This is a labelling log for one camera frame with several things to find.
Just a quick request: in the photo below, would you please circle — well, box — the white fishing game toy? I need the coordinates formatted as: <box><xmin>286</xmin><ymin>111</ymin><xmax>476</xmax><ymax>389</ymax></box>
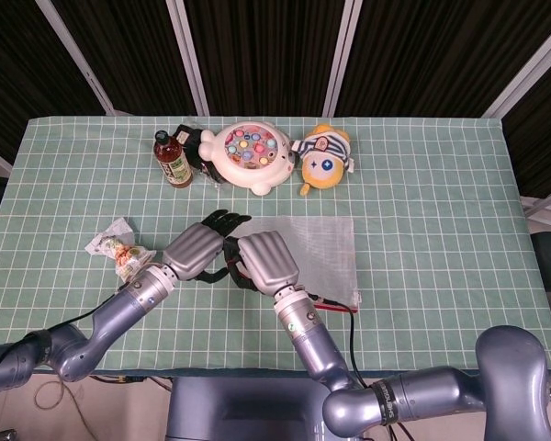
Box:
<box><xmin>197</xmin><ymin>120</ymin><xmax>298</xmax><ymax>198</ymax></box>

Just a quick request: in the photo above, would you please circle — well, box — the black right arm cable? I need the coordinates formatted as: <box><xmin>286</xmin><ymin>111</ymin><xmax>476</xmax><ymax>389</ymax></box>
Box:
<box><xmin>309</xmin><ymin>293</ymin><xmax>373</xmax><ymax>391</ymax></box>

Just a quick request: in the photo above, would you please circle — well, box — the dark blue table underlay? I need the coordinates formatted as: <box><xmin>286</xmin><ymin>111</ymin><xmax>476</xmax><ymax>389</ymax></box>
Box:
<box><xmin>31</xmin><ymin>366</ymin><xmax>313</xmax><ymax>383</ymax></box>

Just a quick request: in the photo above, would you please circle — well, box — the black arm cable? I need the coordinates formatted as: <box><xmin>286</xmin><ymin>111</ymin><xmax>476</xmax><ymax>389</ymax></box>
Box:
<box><xmin>0</xmin><ymin>283</ymin><xmax>128</xmax><ymax>396</ymax></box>
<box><xmin>309</xmin><ymin>293</ymin><xmax>373</xmax><ymax>391</ymax></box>

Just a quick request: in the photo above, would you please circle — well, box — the clear zip bag red seal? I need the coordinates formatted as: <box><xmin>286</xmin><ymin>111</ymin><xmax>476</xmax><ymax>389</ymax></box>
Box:
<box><xmin>251</xmin><ymin>215</ymin><xmax>364</xmax><ymax>315</ymax></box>

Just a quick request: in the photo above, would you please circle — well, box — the beige floor cable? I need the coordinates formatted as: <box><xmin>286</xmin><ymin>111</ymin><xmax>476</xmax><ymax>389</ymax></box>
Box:
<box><xmin>33</xmin><ymin>379</ymin><xmax>92</xmax><ymax>441</ymax></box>

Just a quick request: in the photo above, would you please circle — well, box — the brown tea bottle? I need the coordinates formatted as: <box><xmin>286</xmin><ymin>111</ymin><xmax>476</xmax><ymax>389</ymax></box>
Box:
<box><xmin>153</xmin><ymin>130</ymin><xmax>194</xmax><ymax>189</ymax></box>

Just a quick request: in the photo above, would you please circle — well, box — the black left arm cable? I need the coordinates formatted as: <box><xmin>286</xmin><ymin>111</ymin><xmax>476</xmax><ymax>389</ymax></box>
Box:
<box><xmin>0</xmin><ymin>283</ymin><xmax>128</xmax><ymax>396</ymax></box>

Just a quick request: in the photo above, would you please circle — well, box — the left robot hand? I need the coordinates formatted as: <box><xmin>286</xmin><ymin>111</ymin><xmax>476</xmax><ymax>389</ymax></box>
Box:
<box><xmin>163</xmin><ymin>209</ymin><xmax>253</xmax><ymax>284</ymax></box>

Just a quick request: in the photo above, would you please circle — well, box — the black item in plastic wrap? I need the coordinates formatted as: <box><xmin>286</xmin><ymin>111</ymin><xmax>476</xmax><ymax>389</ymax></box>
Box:
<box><xmin>172</xmin><ymin>122</ymin><xmax>226</xmax><ymax>186</ymax></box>

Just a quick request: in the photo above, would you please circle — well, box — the blue-grey robot torso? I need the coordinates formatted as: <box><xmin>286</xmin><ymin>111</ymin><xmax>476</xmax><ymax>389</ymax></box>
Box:
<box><xmin>164</xmin><ymin>376</ymin><xmax>341</xmax><ymax>441</ymax></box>

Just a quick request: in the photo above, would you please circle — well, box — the white partition post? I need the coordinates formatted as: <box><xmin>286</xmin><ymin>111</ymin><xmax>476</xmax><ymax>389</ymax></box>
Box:
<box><xmin>164</xmin><ymin>0</ymin><xmax>211</xmax><ymax>117</ymax></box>
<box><xmin>483</xmin><ymin>17</ymin><xmax>551</xmax><ymax>119</ymax></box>
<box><xmin>34</xmin><ymin>0</ymin><xmax>117</xmax><ymax>117</ymax></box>
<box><xmin>322</xmin><ymin>0</ymin><xmax>365</xmax><ymax>117</ymax></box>

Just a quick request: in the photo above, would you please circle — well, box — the crumpled snack packet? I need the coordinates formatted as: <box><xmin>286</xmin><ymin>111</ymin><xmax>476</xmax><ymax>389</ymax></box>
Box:
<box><xmin>84</xmin><ymin>217</ymin><xmax>158</xmax><ymax>286</ymax></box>

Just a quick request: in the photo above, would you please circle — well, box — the green checked tablecloth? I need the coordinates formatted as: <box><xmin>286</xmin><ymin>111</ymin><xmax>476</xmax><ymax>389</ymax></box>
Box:
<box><xmin>0</xmin><ymin>117</ymin><xmax>551</xmax><ymax>372</ymax></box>

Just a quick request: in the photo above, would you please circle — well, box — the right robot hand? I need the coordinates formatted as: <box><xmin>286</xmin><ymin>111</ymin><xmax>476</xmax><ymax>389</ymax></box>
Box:
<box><xmin>222</xmin><ymin>231</ymin><xmax>300</xmax><ymax>295</ymax></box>

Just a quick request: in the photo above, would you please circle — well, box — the yellow plush toy striped hat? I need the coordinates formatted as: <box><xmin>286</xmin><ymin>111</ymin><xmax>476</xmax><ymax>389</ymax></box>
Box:
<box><xmin>289</xmin><ymin>122</ymin><xmax>357</xmax><ymax>198</ymax></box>

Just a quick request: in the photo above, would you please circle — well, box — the black curtain panel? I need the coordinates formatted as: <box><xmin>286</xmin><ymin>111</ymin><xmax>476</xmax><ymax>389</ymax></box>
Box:
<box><xmin>183</xmin><ymin>0</ymin><xmax>348</xmax><ymax>116</ymax></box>
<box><xmin>54</xmin><ymin>0</ymin><xmax>198</xmax><ymax>116</ymax></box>
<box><xmin>0</xmin><ymin>0</ymin><xmax>107</xmax><ymax>164</ymax></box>
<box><xmin>337</xmin><ymin>0</ymin><xmax>551</xmax><ymax>119</ymax></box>

